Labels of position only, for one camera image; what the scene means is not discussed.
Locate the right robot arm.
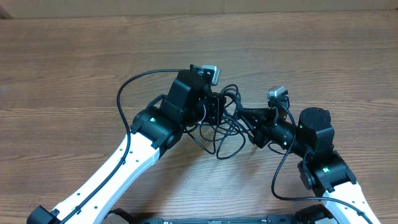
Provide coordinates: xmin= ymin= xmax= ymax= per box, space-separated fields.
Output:
xmin=239 ymin=105 xmax=379 ymax=223

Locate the black cable bundle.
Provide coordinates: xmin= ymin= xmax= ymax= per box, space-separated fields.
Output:
xmin=186 ymin=83 xmax=254 ymax=161

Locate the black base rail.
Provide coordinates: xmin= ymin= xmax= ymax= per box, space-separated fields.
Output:
xmin=102 ymin=205 xmax=343 ymax=224

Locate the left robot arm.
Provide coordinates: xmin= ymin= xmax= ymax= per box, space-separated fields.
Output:
xmin=27 ymin=65 xmax=223 ymax=223

